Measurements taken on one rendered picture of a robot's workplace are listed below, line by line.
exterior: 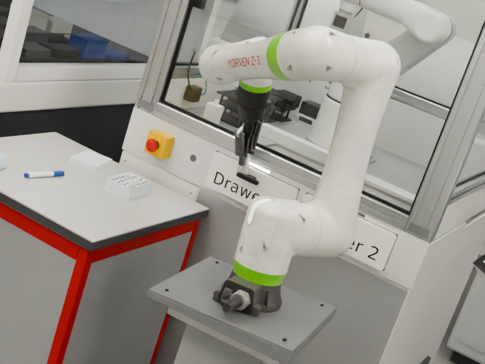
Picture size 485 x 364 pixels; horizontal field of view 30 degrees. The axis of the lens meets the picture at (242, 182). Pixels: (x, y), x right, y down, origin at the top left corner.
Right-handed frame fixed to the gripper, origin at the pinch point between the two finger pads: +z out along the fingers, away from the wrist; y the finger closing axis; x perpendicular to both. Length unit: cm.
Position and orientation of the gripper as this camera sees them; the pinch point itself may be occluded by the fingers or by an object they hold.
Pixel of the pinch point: (243, 163)
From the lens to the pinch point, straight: 264.4
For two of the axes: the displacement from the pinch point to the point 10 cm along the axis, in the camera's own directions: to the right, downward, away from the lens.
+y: -5.4, 4.2, -7.3
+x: 8.3, 4.0, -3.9
